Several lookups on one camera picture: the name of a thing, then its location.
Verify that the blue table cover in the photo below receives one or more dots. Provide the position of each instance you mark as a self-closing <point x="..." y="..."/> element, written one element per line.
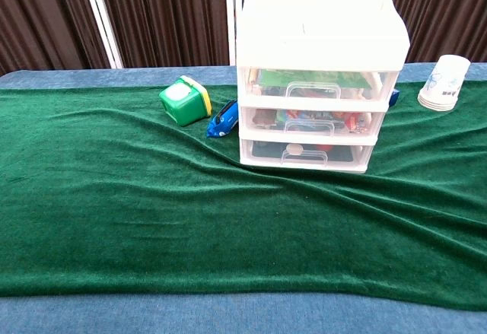
<point x="190" y="315"/>

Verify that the clear drawer with dark contents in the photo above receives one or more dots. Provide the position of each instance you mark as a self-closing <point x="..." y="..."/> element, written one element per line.
<point x="304" y="157"/>

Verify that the clear drawer with toys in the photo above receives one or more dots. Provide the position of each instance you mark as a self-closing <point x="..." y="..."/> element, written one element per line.
<point x="323" y="126"/>

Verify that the stack of white paper cups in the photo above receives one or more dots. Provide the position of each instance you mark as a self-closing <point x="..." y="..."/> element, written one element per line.
<point x="443" y="83"/>

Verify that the blue printed packet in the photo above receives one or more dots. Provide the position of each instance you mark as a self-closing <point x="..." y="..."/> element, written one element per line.
<point x="393" y="97"/>

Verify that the blue toy train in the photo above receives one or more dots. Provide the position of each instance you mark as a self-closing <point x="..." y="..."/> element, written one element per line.
<point x="222" y="121"/>

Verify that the clear drawer with green board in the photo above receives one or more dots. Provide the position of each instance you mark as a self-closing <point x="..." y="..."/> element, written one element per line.
<point x="266" y="83"/>

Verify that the green velvet cloth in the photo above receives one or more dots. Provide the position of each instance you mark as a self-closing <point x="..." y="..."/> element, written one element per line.
<point x="152" y="197"/>

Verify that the green cube box yellow lid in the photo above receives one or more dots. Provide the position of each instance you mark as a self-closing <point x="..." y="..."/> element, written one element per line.
<point x="182" y="105"/>

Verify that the white plastic drawer unit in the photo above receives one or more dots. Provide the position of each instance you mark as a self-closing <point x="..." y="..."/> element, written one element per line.
<point x="323" y="26"/>

